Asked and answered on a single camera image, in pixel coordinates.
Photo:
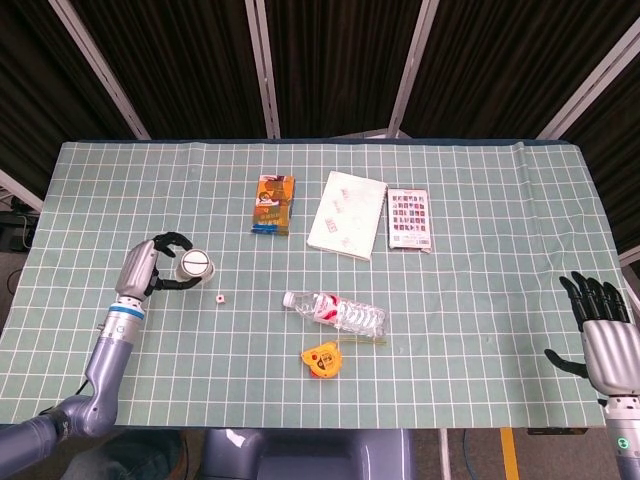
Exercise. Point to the white paper cup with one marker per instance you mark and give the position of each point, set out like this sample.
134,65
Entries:
195,264

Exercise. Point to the green checked tablecloth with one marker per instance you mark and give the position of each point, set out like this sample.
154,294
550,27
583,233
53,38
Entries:
450,325

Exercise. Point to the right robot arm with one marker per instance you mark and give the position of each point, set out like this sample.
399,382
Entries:
625,440

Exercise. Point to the black pleated curtain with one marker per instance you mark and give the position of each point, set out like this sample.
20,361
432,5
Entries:
200,65

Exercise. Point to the yellow tape measure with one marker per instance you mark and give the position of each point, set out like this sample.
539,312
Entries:
322,361

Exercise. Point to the grey robot torso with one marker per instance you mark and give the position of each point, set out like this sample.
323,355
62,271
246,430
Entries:
300,455

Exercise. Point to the white spiral notebook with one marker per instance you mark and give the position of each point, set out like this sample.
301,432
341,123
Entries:
347,215

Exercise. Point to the clear plastic water bottle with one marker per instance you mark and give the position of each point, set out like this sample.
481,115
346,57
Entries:
345,315

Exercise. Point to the orange blue carton box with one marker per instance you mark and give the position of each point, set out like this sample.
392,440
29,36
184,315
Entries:
272,205

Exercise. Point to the card box with picture grid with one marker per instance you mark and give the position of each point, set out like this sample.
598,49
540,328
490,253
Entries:
410,220

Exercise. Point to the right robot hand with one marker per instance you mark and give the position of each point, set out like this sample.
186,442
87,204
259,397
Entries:
610,350

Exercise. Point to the grey table leg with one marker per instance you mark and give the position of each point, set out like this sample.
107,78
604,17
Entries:
445,455

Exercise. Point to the white metal frame post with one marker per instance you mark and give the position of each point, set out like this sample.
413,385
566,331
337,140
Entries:
20,190
412,70
100,70
262,70
590,80

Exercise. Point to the black floor equipment box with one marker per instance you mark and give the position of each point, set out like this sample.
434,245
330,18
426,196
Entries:
15,230

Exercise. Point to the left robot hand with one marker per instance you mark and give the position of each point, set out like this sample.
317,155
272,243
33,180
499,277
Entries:
135,270

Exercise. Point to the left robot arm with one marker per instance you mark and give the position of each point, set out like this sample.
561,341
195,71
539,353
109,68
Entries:
107,360

